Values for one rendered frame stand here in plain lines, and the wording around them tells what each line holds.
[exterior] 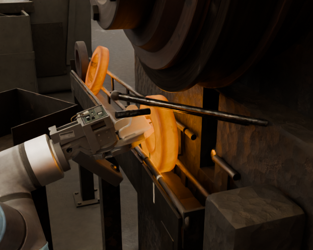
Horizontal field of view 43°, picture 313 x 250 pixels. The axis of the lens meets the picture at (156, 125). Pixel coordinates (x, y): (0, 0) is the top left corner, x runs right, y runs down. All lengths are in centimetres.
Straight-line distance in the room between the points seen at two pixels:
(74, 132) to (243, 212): 38
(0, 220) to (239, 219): 32
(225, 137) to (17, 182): 37
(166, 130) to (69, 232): 113
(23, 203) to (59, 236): 105
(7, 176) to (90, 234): 105
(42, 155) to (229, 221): 39
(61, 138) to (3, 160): 11
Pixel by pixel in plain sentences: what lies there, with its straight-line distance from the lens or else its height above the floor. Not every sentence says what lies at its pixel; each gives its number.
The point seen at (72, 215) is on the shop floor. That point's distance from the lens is 189.
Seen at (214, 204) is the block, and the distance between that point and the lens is 48.
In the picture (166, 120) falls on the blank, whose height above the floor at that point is 79.
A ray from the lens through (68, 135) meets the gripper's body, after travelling 74.
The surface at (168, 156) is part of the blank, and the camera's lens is 74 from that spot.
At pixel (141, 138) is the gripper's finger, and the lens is 76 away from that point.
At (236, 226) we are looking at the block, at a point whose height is 80.
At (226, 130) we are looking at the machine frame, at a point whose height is 81.
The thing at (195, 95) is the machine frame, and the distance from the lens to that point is 74.
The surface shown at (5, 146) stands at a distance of 117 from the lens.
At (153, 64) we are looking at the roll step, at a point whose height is 92.
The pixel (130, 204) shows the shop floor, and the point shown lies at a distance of 193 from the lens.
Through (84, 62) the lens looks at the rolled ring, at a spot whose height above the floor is 70.
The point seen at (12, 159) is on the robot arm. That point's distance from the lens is 74.
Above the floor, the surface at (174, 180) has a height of 66.
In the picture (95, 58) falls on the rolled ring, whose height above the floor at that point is 73.
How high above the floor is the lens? 106
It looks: 22 degrees down
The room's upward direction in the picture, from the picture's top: straight up
